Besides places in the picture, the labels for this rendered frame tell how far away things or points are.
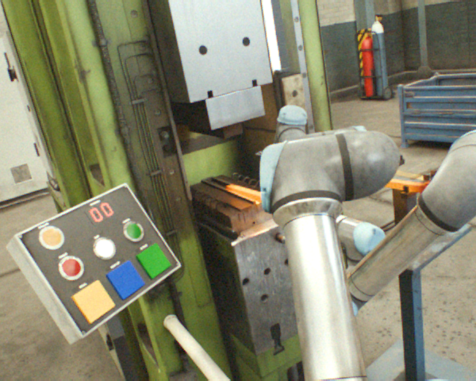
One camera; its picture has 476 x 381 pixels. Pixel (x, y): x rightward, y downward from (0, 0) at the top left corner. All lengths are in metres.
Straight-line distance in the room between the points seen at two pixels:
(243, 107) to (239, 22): 0.25
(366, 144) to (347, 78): 8.99
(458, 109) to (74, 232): 4.43
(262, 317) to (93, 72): 0.96
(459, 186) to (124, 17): 1.03
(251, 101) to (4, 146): 5.33
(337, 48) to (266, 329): 8.29
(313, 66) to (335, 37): 7.75
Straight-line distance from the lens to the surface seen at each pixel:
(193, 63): 1.36
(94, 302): 1.11
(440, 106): 5.20
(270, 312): 1.61
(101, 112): 1.42
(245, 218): 1.50
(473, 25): 9.91
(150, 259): 1.21
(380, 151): 0.75
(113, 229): 1.20
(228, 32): 1.42
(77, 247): 1.15
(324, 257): 0.68
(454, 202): 0.87
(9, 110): 6.51
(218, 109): 1.39
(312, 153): 0.73
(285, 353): 1.74
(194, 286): 1.66
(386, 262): 0.97
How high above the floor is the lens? 1.52
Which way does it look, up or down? 19 degrees down
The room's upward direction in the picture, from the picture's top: 11 degrees counter-clockwise
